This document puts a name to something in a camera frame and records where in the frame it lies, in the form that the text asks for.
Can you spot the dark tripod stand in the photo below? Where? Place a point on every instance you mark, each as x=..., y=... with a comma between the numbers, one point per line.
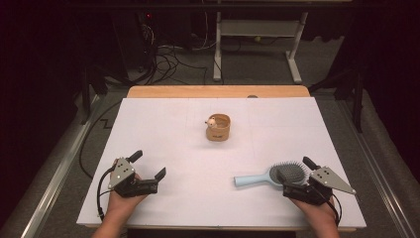
x=92, y=86
x=350, y=89

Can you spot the black computer tower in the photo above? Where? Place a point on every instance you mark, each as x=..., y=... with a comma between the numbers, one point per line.
x=165, y=29

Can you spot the person's left hand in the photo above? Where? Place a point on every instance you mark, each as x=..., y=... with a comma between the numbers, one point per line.
x=120, y=205

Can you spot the metal floor rail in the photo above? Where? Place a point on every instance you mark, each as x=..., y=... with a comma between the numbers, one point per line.
x=376, y=165
x=56, y=172

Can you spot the small yellow-green ball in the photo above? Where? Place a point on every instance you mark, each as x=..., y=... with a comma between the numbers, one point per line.
x=257, y=38

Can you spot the wooden table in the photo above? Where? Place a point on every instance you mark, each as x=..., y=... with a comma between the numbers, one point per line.
x=218, y=91

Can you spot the white board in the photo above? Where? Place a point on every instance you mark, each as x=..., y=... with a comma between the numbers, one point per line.
x=198, y=198

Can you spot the person's right hand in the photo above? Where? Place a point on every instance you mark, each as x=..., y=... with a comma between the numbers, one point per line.
x=318, y=213

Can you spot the round wooden cup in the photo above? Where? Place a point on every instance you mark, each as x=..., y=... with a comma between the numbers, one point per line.
x=218, y=134

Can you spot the light blue hairbrush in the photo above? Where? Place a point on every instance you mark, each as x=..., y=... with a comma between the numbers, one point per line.
x=254, y=179

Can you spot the small pale animal figure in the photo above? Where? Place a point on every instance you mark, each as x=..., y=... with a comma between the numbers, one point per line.
x=211, y=122

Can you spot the white metal stand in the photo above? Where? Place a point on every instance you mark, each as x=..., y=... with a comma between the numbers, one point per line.
x=257, y=28

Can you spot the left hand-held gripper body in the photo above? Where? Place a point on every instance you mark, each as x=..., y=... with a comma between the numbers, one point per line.
x=123, y=172

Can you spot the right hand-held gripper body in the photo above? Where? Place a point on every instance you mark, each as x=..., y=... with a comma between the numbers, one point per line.
x=330, y=180

